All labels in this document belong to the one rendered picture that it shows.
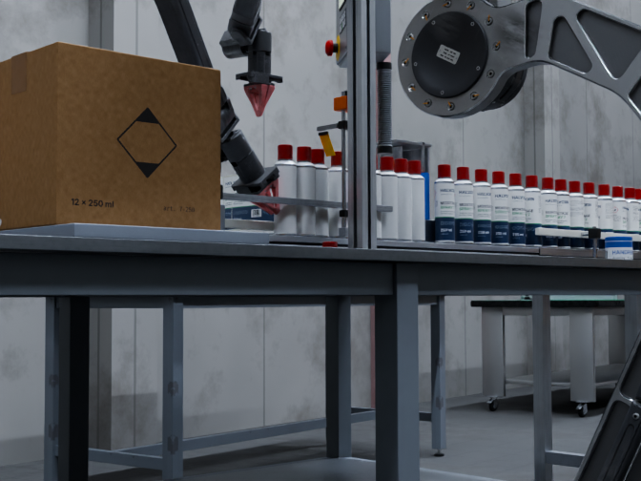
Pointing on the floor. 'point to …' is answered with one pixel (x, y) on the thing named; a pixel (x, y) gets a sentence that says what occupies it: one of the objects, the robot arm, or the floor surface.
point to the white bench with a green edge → (137, 457)
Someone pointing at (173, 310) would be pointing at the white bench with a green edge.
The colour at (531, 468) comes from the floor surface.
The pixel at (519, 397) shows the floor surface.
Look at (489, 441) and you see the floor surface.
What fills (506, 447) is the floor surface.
